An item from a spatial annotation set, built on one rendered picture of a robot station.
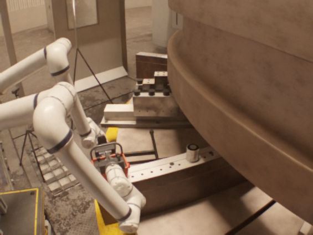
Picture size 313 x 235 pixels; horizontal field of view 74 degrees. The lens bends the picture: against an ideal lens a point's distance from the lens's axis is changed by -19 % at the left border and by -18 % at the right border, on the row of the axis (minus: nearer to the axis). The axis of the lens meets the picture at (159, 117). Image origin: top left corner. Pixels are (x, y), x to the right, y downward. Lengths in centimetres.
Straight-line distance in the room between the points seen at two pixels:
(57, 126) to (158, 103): 167
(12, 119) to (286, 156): 114
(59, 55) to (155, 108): 134
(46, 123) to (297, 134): 99
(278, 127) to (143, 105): 156
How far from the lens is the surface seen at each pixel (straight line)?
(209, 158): 164
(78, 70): 437
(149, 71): 360
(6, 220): 203
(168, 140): 240
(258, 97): 124
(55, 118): 83
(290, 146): 110
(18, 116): 104
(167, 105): 241
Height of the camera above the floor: 174
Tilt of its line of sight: 31 degrees down
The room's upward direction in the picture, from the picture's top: 1 degrees counter-clockwise
